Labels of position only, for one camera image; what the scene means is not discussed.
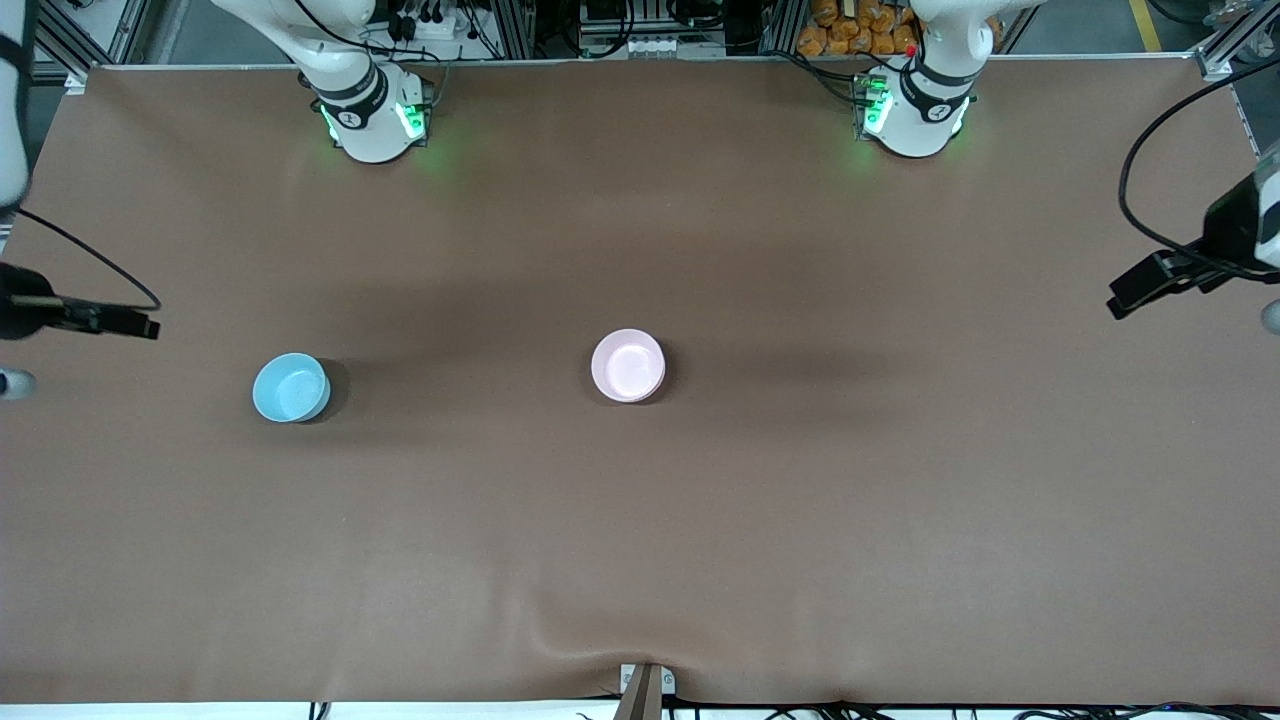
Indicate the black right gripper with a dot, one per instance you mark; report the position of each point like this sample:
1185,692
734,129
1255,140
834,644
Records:
17,311

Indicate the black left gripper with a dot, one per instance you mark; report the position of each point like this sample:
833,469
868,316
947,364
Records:
1226,238

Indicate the blue bowl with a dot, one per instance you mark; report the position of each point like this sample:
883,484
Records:
290,388

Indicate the pink bowl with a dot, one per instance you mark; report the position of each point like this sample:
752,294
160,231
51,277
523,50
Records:
626,365

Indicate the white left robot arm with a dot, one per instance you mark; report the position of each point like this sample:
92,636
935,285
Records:
920,110

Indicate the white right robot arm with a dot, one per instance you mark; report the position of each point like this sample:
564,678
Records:
370,130

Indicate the orange packets pile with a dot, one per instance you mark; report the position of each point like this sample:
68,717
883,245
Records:
840,30

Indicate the white power strip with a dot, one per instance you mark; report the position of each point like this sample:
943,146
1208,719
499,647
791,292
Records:
440,25

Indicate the electrical unit with white connectors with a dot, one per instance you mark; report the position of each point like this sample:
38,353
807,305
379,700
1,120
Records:
650,45

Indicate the brown table mat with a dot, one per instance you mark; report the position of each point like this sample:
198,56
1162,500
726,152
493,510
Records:
640,550

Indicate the aluminium frame profile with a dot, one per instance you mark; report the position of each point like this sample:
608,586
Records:
128,30
1215,55

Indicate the aluminium frame upright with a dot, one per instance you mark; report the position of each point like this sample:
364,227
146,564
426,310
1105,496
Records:
512,30
782,28

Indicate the metal mount bracket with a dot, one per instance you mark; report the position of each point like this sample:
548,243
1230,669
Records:
645,695

